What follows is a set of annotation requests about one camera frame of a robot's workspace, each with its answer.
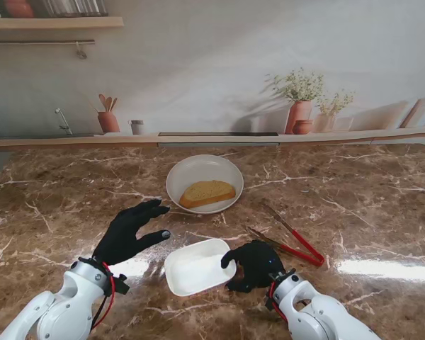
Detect printed kitchen backdrop banner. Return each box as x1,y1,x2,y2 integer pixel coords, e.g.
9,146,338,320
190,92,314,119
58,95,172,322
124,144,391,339
0,0,425,153

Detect slice of brown bread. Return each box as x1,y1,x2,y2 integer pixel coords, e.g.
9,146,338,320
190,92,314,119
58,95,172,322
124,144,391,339
178,179,237,209

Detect red and black right arm cable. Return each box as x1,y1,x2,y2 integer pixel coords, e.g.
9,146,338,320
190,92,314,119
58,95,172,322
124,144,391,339
265,272,290,323

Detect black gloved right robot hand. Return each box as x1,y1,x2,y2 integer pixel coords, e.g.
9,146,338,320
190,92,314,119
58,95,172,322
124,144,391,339
220,239,287,293

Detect red and black arm cable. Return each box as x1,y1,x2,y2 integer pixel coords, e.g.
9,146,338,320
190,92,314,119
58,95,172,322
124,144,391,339
265,272,290,323
90,261,130,330

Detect round white plate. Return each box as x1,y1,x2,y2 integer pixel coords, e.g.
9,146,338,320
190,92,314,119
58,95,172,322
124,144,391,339
165,154,244,215

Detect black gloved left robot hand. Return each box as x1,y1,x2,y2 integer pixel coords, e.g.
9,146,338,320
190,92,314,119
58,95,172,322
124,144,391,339
93,199,171,266

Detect white rectangular bento box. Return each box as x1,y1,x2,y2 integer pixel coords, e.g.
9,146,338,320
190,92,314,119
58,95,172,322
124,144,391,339
164,238,237,298

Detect red-handled metal kitchen tongs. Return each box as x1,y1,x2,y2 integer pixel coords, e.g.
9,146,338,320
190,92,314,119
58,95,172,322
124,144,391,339
246,202,326,267

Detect red and black left arm cable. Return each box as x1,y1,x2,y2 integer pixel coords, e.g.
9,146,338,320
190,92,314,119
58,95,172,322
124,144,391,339
90,261,130,330

